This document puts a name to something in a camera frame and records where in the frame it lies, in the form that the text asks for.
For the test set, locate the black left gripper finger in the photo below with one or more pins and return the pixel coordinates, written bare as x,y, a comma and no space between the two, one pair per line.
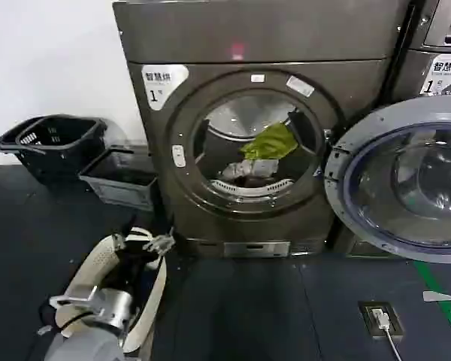
119,241
158,245

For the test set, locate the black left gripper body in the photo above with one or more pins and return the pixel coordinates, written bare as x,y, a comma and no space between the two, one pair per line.
129,269

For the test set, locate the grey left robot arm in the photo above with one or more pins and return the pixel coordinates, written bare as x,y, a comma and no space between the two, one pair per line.
94,340

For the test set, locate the dark garment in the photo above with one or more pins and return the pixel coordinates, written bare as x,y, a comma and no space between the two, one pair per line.
150,281

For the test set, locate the grey plastic crate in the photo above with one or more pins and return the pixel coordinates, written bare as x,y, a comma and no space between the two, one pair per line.
116,188

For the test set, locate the small black plastic basket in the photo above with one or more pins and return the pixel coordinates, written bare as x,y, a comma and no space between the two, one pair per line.
60,129

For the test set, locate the large black plastic basket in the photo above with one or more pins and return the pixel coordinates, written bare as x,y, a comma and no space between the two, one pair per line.
11,141

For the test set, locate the green garment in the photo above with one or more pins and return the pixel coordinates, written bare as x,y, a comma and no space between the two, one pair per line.
270,143

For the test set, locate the black floor socket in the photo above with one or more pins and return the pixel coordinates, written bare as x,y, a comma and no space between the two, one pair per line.
366,319

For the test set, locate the grey dryer with round opening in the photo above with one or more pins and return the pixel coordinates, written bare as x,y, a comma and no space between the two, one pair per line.
255,41

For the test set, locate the round glass dryer door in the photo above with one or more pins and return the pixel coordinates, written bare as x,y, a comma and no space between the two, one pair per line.
398,180

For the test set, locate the grey washing machine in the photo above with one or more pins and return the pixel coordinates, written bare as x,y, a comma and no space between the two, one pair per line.
409,79

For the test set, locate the grey stacked machine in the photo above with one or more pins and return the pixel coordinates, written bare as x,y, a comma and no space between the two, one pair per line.
443,22

